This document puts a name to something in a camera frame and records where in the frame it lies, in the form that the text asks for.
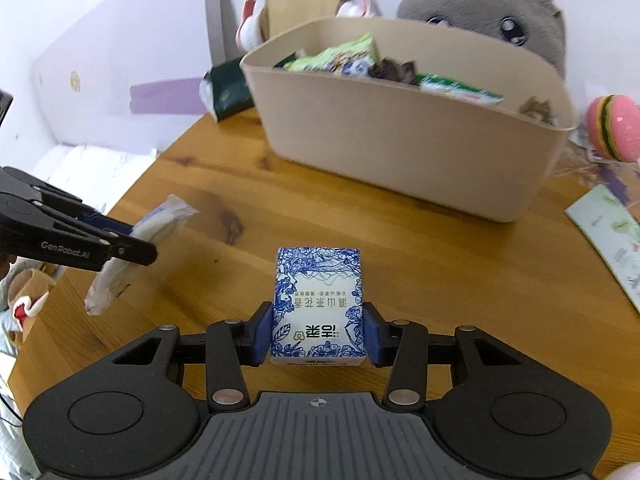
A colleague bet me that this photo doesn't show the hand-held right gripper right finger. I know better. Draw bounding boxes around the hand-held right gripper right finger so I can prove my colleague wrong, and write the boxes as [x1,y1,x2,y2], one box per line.
[362,302,521,410]

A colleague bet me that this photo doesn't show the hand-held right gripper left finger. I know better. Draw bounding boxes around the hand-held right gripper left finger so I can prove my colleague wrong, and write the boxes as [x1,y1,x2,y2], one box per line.
[112,302,274,410]

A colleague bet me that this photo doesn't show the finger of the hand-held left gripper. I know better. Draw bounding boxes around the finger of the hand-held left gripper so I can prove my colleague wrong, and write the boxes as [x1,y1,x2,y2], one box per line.
[0,196,158,273]
[0,166,133,236]

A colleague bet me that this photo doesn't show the clear plastic packet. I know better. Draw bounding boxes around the clear plastic packet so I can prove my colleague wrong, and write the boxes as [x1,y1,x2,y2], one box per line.
[84,194,196,317]

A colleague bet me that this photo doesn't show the blue and white tissue pack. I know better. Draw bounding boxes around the blue and white tissue pack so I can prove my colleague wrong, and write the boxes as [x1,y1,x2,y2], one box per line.
[270,246,366,365]

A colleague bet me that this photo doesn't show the beige plastic storage bin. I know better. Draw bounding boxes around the beige plastic storage bin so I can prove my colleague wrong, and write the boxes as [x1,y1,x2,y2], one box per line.
[240,16,578,223]

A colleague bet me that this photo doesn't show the wooden desktop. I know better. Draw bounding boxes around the wooden desktop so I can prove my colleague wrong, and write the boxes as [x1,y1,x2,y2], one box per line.
[10,105,640,461]

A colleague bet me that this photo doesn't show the white bedding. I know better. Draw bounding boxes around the white bedding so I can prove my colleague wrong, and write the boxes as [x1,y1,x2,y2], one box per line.
[0,144,160,281]

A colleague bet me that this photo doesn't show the purple paper strip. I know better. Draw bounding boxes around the purple paper strip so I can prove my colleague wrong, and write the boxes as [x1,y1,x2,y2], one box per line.
[130,79,207,117]

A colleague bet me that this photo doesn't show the dark green packet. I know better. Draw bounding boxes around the dark green packet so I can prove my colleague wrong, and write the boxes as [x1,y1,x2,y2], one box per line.
[200,57,257,122]

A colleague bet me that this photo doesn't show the white furniture panel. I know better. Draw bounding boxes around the white furniture panel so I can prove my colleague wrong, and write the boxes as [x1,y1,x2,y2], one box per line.
[30,0,226,148]

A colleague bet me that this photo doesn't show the white and red headphones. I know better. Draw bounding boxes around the white and red headphones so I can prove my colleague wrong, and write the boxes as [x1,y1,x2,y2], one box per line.
[236,0,373,51]

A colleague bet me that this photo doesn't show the white illustrated leaflet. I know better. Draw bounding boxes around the white illustrated leaflet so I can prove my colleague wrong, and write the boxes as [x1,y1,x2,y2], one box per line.
[565,184,640,313]

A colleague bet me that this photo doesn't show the green and white packet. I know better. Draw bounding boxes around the green and white packet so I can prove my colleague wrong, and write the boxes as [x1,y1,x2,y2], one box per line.
[412,72,505,106]

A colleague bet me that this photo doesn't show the dark brown wrapper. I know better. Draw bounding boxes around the dark brown wrapper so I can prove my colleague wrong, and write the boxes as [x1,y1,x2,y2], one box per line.
[370,59,418,83]

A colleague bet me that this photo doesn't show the small brown plush item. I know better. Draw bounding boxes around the small brown plush item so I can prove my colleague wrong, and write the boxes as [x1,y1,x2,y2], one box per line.
[517,97,558,126]

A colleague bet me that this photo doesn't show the yellow patterned mat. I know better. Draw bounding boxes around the yellow patterned mat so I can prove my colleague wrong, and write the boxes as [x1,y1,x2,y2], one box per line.
[547,130,640,211]

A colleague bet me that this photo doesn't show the green snack packet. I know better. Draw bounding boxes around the green snack packet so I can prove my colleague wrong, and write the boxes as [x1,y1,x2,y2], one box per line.
[272,32,383,77]

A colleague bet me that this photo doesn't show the pink hamburger toy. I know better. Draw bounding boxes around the pink hamburger toy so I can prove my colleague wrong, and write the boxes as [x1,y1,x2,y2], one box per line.
[585,94,640,163]

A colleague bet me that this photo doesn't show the grey cat plush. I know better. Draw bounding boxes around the grey cat plush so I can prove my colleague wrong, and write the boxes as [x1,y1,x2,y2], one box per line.
[397,0,568,78]

